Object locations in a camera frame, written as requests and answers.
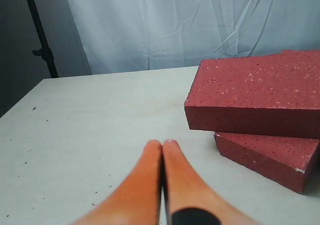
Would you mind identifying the red brick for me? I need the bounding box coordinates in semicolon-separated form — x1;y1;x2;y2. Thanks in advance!
184;49;320;139
214;132;320;193

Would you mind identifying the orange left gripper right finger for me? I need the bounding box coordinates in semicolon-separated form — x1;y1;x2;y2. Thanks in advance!
162;140;255;225

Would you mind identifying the black stand pole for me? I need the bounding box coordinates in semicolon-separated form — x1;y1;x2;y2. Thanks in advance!
26;0;59;78

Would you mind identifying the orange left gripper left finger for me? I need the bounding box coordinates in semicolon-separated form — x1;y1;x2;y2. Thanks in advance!
73;140;162;225

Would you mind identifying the white backdrop cloth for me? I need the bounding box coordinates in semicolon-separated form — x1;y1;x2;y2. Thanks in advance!
68;0;320;74

